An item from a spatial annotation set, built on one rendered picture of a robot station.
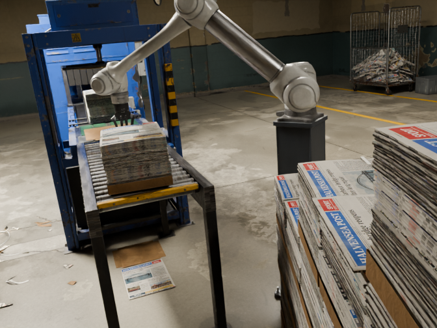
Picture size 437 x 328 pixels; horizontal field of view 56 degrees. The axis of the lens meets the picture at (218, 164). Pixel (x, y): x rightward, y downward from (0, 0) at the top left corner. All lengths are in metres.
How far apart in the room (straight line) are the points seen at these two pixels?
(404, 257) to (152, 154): 1.41
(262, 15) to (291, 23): 0.92
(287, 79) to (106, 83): 0.82
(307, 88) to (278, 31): 10.09
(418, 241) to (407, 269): 0.04
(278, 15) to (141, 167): 10.27
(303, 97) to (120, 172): 0.84
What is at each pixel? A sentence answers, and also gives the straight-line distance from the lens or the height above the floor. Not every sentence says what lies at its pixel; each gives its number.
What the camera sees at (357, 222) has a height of 1.07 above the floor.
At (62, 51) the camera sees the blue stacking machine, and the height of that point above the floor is 1.43.
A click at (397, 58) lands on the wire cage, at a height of 0.71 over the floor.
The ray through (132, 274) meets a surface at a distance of 2.79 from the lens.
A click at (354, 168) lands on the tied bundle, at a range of 1.13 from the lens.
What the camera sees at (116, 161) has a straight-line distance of 1.79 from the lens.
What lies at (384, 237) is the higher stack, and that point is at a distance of 0.57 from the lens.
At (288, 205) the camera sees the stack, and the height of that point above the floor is 0.83.
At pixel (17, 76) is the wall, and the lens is 10.48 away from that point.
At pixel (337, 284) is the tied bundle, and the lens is 0.84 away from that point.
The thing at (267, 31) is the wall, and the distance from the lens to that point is 11.66.
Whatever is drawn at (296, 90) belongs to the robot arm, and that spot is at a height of 1.18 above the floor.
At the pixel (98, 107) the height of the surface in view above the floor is 0.93.
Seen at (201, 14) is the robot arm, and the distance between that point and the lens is 1.82.
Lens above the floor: 1.42
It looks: 17 degrees down
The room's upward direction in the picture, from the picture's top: 5 degrees counter-clockwise
